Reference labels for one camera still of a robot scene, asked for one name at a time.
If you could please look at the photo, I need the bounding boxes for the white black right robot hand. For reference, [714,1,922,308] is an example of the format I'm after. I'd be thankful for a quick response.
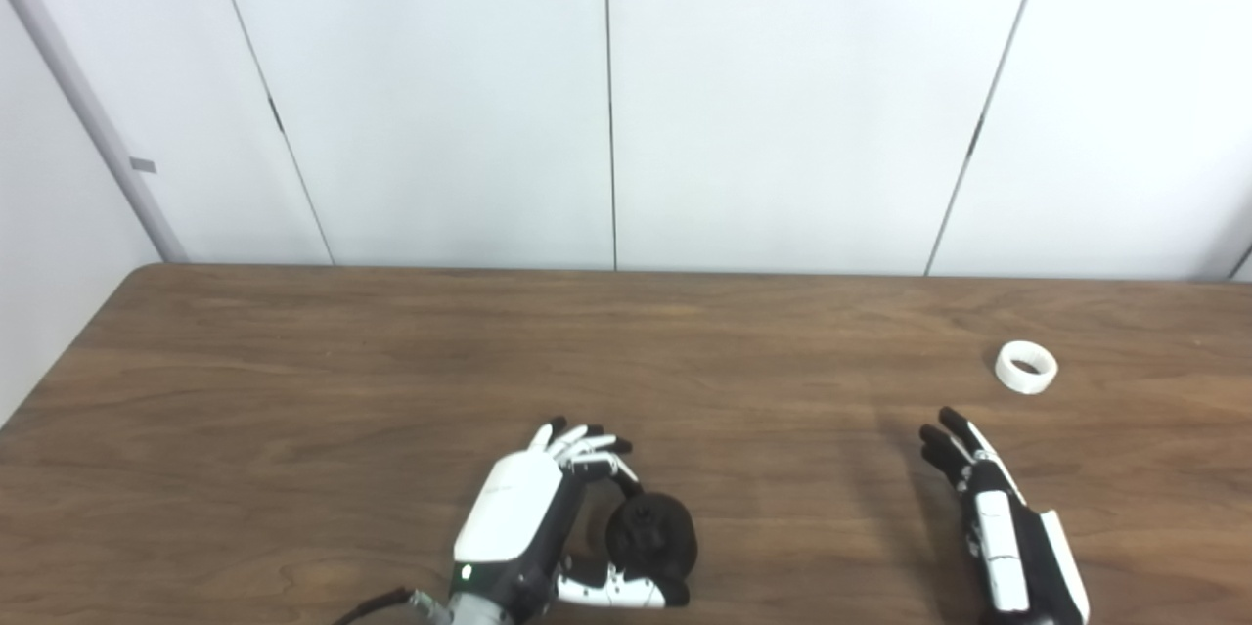
[919,407,1092,625]

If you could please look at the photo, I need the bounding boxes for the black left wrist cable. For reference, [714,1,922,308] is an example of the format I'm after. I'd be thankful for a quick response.
[333,586,431,625]

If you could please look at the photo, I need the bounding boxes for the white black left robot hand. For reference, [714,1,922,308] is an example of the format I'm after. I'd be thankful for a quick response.
[452,416,691,625]

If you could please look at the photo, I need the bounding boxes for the round black plastic part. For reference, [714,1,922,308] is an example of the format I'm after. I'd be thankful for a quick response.
[605,493,699,585]

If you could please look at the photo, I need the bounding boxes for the white plastic ring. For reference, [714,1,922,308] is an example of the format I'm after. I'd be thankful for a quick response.
[995,340,1059,395]

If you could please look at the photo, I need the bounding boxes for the grey wall corner post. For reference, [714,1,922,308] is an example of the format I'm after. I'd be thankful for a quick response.
[0,0,190,265]

